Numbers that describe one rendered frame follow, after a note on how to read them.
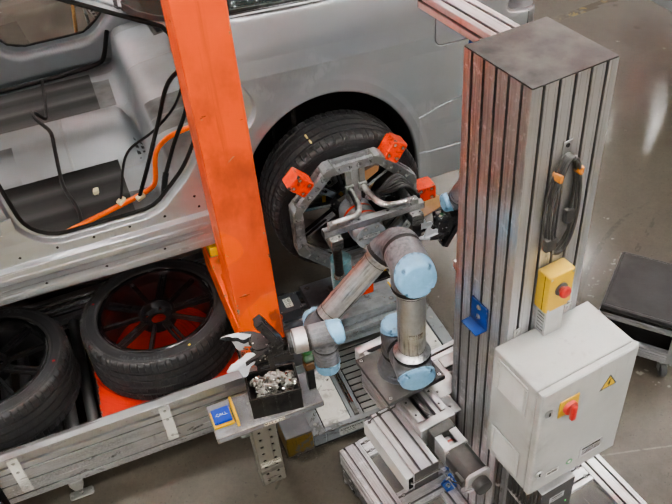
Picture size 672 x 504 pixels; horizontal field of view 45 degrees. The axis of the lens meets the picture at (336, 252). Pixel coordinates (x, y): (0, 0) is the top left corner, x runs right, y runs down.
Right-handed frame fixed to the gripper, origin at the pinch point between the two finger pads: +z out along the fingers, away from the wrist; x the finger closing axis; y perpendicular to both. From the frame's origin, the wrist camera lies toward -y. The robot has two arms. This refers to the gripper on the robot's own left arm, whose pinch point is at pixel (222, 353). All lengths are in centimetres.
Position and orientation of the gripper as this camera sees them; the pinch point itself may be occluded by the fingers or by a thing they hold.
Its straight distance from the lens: 231.8
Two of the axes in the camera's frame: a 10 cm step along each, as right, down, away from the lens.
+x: -2.4, -5.2, 8.2
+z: -9.6, 2.2, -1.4
